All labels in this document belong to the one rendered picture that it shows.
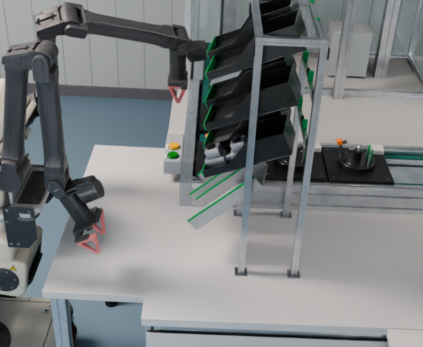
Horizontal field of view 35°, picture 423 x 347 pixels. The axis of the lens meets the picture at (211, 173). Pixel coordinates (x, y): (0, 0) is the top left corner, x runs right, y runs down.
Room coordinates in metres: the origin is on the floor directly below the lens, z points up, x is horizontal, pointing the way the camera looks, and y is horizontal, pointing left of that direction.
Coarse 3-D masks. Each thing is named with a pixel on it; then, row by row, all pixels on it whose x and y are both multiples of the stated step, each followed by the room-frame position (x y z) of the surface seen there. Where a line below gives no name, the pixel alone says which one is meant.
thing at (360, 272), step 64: (320, 128) 2.67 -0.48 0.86; (384, 128) 2.69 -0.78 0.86; (192, 256) 1.73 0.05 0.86; (256, 256) 1.75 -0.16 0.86; (320, 256) 1.76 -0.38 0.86; (384, 256) 1.78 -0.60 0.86; (192, 320) 1.44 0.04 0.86; (256, 320) 1.45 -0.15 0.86; (320, 320) 1.46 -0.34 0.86; (384, 320) 1.47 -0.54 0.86
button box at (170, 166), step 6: (168, 138) 2.34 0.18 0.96; (174, 138) 2.34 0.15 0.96; (180, 138) 2.34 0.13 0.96; (168, 144) 2.29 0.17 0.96; (180, 144) 2.30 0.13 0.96; (168, 150) 2.24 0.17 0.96; (174, 150) 2.25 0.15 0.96; (180, 150) 2.25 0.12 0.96; (180, 156) 2.20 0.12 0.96; (168, 162) 2.17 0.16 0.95; (174, 162) 2.17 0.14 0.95; (180, 162) 2.17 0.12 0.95; (168, 168) 2.17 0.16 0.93; (174, 168) 2.17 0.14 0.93; (180, 168) 2.17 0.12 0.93
